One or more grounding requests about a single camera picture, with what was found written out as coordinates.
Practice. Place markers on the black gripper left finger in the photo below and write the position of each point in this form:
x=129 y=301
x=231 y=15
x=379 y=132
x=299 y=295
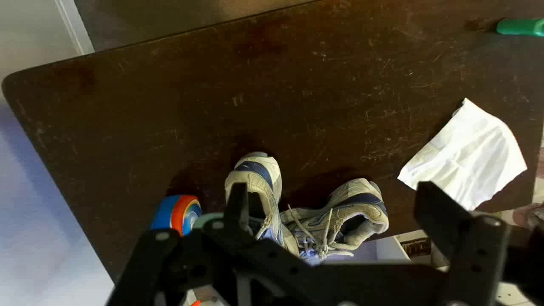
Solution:
x=236 y=205

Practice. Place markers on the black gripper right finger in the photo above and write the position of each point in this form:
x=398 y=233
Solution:
x=447 y=217

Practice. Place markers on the white paper napkin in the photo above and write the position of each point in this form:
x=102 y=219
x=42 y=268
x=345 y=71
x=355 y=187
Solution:
x=464 y=153

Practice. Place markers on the blue orange spray bottle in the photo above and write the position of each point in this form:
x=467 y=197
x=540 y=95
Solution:
x=175 y=212

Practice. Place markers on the green marker pen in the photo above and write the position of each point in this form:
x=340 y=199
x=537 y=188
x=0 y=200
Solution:
x=520 y=27

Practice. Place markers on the grey blue running shoe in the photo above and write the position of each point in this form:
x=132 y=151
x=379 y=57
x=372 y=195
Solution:
x=357 y=197
x=257 y=170

